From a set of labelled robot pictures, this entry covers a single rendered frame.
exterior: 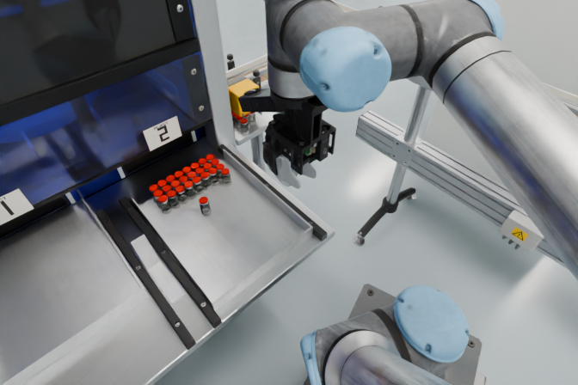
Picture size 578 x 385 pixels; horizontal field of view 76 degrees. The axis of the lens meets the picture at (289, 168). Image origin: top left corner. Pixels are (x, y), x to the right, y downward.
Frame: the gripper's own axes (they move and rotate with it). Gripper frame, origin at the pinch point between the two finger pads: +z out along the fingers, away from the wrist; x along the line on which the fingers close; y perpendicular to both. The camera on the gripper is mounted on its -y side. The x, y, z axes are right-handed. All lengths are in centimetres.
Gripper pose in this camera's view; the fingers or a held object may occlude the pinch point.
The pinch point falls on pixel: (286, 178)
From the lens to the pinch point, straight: 66.1
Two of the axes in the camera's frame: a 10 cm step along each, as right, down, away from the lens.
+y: 6.7, 5.3, -5.2
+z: 0.0, 7.0, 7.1
